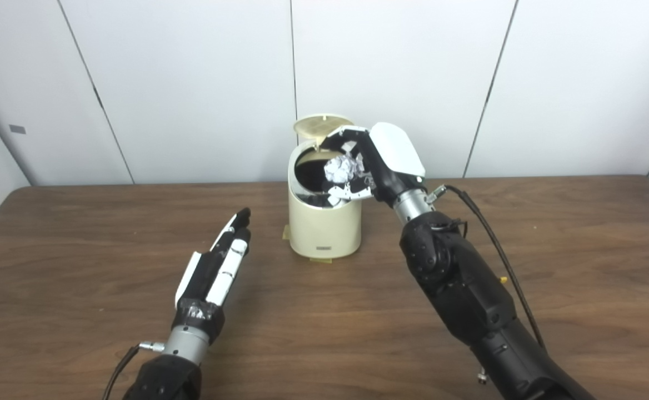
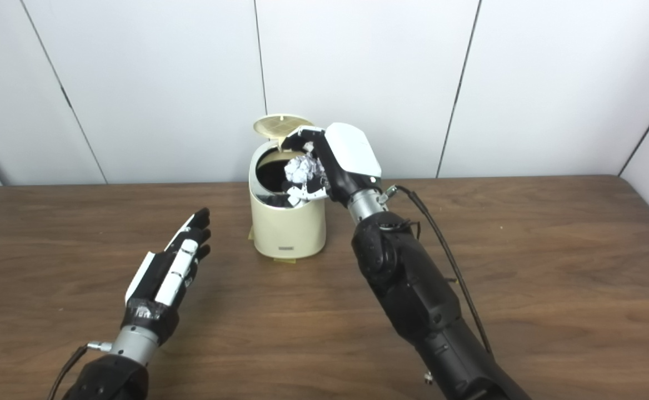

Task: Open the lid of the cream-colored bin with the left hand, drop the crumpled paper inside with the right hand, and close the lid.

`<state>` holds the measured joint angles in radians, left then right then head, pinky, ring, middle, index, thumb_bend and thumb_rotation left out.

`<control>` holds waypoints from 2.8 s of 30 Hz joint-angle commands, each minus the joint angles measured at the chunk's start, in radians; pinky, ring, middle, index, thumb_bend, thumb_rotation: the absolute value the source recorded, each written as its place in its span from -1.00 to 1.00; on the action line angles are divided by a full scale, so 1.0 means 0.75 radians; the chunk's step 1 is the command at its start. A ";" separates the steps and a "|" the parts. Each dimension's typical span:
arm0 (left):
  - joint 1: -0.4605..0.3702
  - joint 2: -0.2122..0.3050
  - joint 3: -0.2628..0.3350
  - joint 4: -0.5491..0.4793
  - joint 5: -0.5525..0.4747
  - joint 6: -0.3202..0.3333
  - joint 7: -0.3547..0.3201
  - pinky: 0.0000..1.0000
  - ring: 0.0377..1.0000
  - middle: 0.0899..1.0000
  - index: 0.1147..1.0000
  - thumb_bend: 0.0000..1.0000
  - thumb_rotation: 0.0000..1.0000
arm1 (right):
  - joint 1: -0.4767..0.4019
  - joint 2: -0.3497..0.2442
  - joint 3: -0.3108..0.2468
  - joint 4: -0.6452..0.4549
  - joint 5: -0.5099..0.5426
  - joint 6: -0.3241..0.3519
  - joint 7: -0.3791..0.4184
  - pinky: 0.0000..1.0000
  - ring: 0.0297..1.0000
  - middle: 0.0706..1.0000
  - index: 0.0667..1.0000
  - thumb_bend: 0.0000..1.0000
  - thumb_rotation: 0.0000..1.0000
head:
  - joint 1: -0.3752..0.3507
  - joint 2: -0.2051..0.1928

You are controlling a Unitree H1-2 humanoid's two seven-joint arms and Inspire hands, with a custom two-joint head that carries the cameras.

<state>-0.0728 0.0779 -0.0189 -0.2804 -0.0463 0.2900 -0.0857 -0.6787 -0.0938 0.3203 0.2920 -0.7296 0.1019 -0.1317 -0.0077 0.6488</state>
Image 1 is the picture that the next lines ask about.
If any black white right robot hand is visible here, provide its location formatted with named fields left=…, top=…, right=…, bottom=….
left=319, top=122, right=428, bottom=209

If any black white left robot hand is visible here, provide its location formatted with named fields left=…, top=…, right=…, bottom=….
left=173, top=208, right=252, bottom=345

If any white paper ball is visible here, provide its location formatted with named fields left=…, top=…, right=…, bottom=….
left=323, top=156, right=365, bottom=184

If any round cream bin lid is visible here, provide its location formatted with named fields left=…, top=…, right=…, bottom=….
left=293, top=114, right=355, bottom=148

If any cream-colored trash bin body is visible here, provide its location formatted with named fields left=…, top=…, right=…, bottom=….
left=288, top=139, right=362, bottom=259

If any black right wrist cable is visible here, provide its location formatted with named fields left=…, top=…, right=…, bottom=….
left=427, top=184, right=547, bottom=351

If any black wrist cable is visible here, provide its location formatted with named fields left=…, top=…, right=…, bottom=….
left=101, top=341, right=165, bottom=400
left=427, top=184, right=547, bottom=351

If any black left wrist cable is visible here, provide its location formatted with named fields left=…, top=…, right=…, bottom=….
left=101, top=341, right=165, bottom=400

